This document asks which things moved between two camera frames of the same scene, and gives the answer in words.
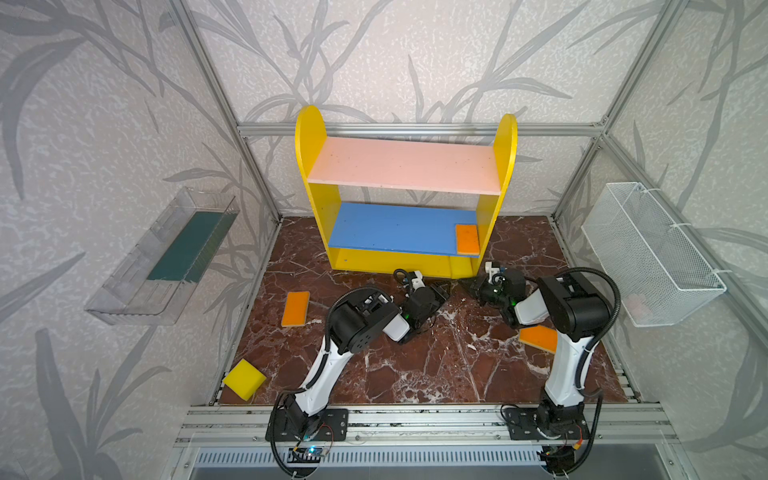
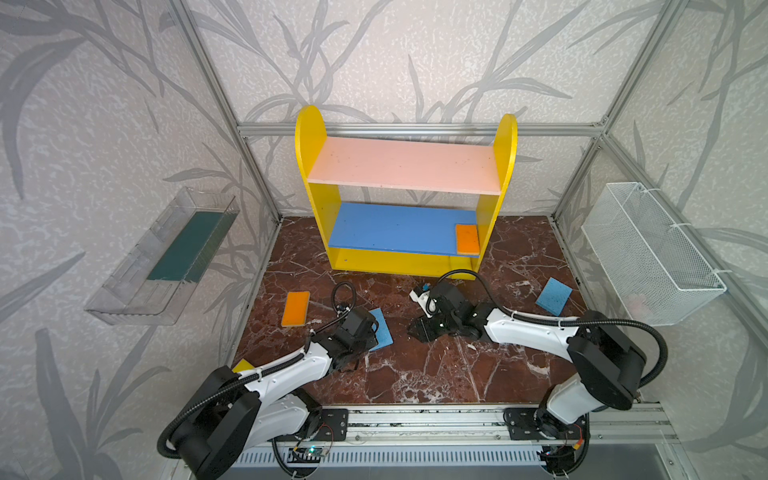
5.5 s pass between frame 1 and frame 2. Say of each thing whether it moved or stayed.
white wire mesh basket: stayed
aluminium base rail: stayed
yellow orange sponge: stayed
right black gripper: moved
